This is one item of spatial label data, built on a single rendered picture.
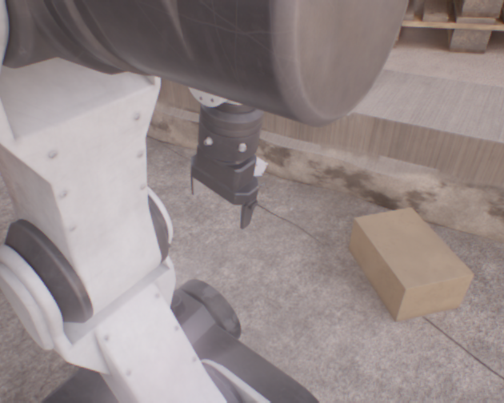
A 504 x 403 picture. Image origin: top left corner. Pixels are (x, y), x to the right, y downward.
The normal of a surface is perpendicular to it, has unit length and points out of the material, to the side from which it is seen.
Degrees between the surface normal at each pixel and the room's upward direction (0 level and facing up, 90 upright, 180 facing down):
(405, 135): 89
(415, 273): 0
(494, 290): 0
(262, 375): 0
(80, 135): 100
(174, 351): 60
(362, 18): 90
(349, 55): 90
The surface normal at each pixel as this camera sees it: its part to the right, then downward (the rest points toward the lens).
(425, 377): -0.02, -0.79
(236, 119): 0.18, 0.00
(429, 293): 0.25, 0.58
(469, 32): -0.34, 0.58
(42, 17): 0.15, 0.75
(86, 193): 0.77, 0.50
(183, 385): 0.67, -0.08
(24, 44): -0.03, 0.90
